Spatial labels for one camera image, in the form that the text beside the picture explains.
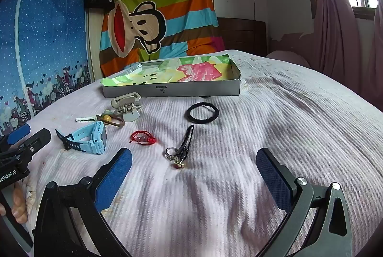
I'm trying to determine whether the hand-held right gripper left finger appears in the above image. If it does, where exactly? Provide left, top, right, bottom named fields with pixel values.
left=34, top=147, right=134, bottom=257

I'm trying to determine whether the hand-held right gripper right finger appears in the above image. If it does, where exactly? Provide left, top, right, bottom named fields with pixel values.
left=256, top=148, right=354, bottom=257

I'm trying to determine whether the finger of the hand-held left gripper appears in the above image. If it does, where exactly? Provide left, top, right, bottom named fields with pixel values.
left=0, top=123, right=31, bottom=147
left=0, top=128, right=52, bottom=159

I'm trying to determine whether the red string bracelet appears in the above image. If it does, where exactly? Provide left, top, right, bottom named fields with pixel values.
left=129, top=131, right=158, bottom=145

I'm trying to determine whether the light blue smartwatch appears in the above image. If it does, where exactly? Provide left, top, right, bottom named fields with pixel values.
left=55, top=121, right=107, bottom=156

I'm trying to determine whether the brown hair tie yellow bead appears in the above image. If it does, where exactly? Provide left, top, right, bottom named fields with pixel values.
left=96, top=114, right=126, bottom=128

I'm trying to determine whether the black hair clip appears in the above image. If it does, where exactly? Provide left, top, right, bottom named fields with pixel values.
left=176, top=125, right=195, bottom=162

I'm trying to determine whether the black hair tie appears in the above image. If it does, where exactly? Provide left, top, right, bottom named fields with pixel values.
left=186, top=102, right=220, bottom=123

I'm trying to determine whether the grey shallow cardboard box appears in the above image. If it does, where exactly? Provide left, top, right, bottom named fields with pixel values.
left=100, top=53, right=241, bottom=98

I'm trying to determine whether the person's left hand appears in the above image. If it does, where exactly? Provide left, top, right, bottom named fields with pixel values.
left=12, top=186, right=29, bottom=224

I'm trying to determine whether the beige hair claw clip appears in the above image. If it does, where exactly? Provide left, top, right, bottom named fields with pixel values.
left=111, top=92, right=142, bottom=123

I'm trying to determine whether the blue dotted fabric wardrobe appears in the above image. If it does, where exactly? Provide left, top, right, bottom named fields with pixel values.
left=0, top=0, right=92, bottom=138

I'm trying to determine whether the dark wooden nightstand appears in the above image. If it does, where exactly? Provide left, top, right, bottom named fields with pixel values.
left=217, top=17, right=267, bottom=57

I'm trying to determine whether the pink curtain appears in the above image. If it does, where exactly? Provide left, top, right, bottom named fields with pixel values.
left=308, top=0, right=383, bottom=114

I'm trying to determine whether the striped monkey cartoon pillow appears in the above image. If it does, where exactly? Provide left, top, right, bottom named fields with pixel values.
left=99, top=0, right=225, bottom=78

